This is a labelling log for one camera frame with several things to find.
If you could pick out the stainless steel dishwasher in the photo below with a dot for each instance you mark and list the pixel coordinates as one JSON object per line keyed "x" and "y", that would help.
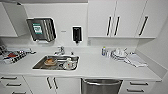
{"x": 101, "y": 86}

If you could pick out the blue dish soap bottle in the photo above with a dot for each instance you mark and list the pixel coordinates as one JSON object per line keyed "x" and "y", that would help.
{"x": 104, "y": 52}

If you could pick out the chrome sink faucet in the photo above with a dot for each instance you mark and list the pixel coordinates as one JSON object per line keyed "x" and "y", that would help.
{"x": 60, "y": 50}

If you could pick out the small white bottle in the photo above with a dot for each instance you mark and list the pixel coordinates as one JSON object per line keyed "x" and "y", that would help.
{"x": 109, "y": 54}

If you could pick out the white upper cabinet door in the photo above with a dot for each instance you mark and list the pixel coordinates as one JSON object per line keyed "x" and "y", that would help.
{"x": 156, "y": 18}
{"x": 98, "y": 18}
{"x": 128, "y": 18}

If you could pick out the white cabinet door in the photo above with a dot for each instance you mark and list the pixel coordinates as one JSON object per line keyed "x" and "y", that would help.
{"x": 98, "y": 18}
{"x": 70, "y": 86}
{"x": 156, "y": 18}
{"x": 128, "y": 18}
{"x": 36, "y": 86}

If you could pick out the white bowl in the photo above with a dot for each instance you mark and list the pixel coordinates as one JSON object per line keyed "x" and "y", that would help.
{"x": 119, "y": 52}

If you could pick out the white plate stack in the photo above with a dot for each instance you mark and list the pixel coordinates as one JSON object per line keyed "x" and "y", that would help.
{"x": 118, "y": 57}

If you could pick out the white lower cabinet door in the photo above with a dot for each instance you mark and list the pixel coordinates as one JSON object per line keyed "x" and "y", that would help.
{"x": 36, "y": 86}
{"x": 70, "y": 86}

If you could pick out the steel paper towel dispenser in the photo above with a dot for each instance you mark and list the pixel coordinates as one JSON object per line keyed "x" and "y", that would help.
{"x": 41, "y": 30}

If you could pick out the stainless steel sink basin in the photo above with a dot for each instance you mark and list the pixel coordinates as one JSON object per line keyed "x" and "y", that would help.
{"x": 40, "y": 64}

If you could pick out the dish drying rack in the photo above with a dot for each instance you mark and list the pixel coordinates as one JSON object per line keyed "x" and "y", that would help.
{"x": 15, "y": 54}

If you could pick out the white wall outlet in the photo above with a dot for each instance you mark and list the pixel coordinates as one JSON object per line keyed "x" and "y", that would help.
{"x": 89, "y": 42}

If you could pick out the black wall soap dispenser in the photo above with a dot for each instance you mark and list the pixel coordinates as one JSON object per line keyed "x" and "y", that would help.
{"x": 77, "y": 34}

